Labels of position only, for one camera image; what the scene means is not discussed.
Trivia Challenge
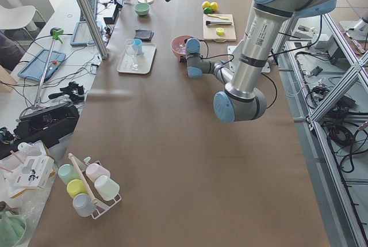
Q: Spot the pink bowl of ice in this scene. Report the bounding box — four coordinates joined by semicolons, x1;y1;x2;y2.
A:
171;35;193;59

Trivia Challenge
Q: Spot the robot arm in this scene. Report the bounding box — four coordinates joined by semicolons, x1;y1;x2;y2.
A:
186;0;337;123

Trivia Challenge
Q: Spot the light blue plastic cup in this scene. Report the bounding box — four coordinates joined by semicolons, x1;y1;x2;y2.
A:
133;39;143;55

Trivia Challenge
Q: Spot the pastel pink cup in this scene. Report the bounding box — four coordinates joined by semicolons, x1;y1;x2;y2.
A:
86;163;110;182

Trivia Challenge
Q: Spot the white cup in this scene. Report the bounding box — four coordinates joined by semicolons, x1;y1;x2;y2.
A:
94;175;120;201

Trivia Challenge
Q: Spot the pastel green cup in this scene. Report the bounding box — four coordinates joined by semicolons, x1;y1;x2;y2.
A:
58;164;79;185

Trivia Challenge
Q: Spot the pastel yellow cup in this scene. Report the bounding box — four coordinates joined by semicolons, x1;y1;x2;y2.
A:
67;179;87;199

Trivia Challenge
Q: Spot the pastel grey blue cup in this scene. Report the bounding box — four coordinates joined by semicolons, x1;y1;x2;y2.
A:
72;193;97;217

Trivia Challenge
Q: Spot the yellow peeler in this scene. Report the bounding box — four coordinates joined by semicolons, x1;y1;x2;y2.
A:
207;14;229;20

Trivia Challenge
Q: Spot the green ceramic bowl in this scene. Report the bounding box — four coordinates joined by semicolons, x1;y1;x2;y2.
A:
134;2;150;16

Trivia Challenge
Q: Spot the black muddler tool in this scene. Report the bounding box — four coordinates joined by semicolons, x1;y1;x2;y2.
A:
205;20;232;26

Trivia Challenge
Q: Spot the wooden cutting board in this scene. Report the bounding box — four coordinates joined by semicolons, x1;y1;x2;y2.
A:
202;14;237;41

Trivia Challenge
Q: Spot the yellow lemon half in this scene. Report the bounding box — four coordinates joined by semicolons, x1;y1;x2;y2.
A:
216;28;224;35

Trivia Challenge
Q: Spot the folded grey cloth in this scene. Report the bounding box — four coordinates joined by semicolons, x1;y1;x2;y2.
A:
135;29;154;42

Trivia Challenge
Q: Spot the clear wine glass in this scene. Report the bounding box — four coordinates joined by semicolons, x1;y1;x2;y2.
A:
125;39;139;71

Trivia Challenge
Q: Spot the black keyboard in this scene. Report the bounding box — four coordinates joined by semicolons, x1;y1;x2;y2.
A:
87;0;98;20

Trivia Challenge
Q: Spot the beige rabbit tray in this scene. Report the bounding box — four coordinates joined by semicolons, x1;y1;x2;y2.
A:
117;43;156;75

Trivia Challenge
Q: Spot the blue tablet far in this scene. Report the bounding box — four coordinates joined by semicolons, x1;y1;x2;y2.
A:
70;21;93;47

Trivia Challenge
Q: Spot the blue tablet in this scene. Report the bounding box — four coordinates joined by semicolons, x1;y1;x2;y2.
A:
70;21;93;47
17;49;66;82

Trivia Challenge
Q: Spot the white chair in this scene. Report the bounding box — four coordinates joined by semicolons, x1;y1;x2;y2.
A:
1;5;37;31

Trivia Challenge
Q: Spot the blue tablet near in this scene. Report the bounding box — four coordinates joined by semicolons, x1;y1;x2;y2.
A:
17;49;66;82

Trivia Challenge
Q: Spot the black equipment case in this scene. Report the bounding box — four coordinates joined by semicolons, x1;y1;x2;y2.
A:
1;102;79;159

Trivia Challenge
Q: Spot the white cardboard box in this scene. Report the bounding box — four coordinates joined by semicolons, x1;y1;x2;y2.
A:
14;155;54;189

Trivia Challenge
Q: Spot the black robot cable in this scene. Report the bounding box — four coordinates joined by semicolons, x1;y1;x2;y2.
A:
183;13;323;109

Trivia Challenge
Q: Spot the aluminium frame post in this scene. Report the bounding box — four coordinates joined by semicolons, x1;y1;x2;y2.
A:
76;0;109;59

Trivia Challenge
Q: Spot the wooden rack handle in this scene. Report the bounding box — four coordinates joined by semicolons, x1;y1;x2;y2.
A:
68;153;98;204

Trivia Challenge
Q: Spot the white wire cup rack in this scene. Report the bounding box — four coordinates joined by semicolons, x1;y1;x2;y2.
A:
75;156;122;219

